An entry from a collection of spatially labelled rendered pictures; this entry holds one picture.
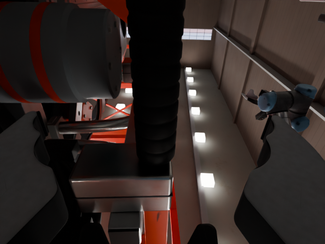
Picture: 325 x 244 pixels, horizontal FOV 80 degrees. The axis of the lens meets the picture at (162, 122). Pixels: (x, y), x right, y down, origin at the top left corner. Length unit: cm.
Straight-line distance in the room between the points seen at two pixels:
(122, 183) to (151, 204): 4
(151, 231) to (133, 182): 139
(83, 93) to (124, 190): 16
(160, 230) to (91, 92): 135
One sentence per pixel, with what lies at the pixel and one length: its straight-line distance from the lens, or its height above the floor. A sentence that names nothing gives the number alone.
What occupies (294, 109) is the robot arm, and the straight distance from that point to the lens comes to 98.
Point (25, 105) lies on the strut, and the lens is 39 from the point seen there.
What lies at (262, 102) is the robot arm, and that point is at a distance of 88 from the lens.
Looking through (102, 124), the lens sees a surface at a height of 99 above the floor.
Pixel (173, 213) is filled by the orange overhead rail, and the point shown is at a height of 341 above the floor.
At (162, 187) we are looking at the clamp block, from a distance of 18.
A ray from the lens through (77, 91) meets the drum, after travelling 30.
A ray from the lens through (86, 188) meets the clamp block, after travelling 19.
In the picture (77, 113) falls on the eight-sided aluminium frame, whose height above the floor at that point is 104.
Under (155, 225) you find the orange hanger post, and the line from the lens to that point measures 151.
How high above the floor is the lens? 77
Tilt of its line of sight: 33 degrees up
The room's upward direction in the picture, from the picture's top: 179 degrees counter-clockwise
